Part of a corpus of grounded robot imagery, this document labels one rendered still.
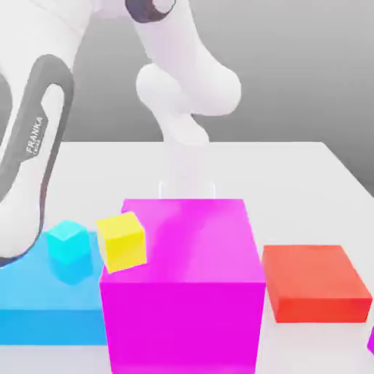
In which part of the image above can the small yellow cube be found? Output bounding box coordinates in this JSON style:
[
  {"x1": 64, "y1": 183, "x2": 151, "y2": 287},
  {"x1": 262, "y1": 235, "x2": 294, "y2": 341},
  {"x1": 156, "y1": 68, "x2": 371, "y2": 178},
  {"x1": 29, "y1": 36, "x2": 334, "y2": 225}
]
[{"x1": 95, "y1": 212, "x2": 148, "y2": 275}]

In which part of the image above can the small cyan cube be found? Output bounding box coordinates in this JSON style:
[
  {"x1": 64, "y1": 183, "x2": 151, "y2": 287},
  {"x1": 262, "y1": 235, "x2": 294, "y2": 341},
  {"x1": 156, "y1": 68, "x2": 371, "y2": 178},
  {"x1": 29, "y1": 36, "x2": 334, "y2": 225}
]
[{"x1": 45, "y1": 220, "x2": 90, "y2": 266}]

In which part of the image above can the large magenta box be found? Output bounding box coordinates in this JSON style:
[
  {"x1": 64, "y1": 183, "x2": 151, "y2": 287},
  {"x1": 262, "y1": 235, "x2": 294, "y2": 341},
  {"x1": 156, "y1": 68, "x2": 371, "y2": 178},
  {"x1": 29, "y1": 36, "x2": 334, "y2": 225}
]
[{"x1": 99, "y1": 198, "x2": 267, "y2": 374}]

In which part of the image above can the large red box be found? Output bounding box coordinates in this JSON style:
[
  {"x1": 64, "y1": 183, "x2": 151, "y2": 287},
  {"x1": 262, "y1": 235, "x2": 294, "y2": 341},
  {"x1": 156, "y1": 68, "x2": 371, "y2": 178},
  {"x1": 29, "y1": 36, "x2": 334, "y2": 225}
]
[{"x1": 262, "y1": 244, "x2": 373, "y2": 324}]

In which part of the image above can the large blue box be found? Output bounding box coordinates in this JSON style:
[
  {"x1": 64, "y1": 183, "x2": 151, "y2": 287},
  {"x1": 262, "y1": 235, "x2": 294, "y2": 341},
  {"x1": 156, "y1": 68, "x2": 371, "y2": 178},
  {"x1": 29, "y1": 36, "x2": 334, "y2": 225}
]
[{"x1": 0, "y1": 231, "x2": 108, "y2": 346}]

